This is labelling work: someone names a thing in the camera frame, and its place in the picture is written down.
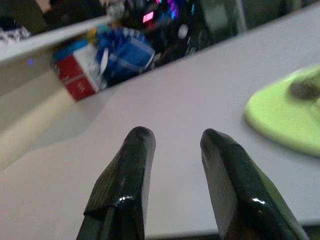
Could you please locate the blue bag with white stripes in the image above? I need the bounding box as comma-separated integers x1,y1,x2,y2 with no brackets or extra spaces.
96,26,156,88

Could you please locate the bronze metal spoon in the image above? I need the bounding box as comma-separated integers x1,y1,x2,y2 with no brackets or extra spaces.
288,72,320,101

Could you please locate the light green round plate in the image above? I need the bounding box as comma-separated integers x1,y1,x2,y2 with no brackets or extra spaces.
244,63,320,158

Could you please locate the black computer case with lights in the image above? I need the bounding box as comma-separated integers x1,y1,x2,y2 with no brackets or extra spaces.
119,0,242,70

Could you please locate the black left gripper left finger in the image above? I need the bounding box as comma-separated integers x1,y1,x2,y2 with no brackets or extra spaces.
76,126,157,240

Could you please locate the red and white carton box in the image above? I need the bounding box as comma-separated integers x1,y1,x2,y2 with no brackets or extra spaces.
52,39,101,101

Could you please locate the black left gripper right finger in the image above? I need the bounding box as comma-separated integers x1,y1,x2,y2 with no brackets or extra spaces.
199,128,310,240

